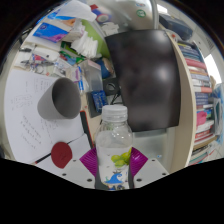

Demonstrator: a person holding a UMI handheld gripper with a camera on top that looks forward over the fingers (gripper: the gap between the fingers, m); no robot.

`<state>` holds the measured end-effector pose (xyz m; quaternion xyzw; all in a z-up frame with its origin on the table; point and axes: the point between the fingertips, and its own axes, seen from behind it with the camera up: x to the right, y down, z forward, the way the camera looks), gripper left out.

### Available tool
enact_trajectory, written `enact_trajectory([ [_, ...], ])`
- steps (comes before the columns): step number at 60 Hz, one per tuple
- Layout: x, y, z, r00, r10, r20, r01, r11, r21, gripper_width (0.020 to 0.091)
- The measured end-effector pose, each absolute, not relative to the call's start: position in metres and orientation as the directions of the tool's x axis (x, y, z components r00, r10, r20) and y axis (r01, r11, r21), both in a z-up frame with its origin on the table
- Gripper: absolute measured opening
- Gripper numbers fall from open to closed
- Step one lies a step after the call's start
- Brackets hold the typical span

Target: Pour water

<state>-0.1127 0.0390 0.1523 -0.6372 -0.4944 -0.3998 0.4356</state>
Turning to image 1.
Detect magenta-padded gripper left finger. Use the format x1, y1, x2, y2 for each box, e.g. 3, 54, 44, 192
61, 147, 99, 190

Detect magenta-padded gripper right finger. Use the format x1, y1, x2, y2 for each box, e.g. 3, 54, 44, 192
128, 146, 170, 190

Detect clear plastic water bottle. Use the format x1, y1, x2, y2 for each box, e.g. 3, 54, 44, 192
94, 104, 134, 192

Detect flat round red coaster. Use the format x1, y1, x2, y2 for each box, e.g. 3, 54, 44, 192
50, 141, 74, 169

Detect red and black pen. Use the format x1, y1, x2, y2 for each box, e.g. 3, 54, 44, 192
33, 151, 54, 165

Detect blue circuit board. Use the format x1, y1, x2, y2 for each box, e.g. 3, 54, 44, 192
90, 89, 109, 114

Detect grey paper cup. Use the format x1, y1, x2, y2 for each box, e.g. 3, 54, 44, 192
36, 77, 82, 121

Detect white paper sheets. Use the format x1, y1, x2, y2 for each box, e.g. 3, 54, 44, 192
3, 68, 94, 174

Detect black computer monitor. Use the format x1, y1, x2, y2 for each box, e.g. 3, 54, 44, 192
102, 29, 182, 133

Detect clear plastic box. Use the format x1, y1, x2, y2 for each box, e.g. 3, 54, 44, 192
79, 59, 104, 93

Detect blue round container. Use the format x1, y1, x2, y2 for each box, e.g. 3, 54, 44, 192
99, 58, 116, 79

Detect pile of white tissues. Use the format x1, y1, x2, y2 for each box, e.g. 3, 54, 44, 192
70, 31, 99, 59

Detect blue tissue box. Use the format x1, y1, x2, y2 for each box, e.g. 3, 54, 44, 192
32, 0, 98, 44

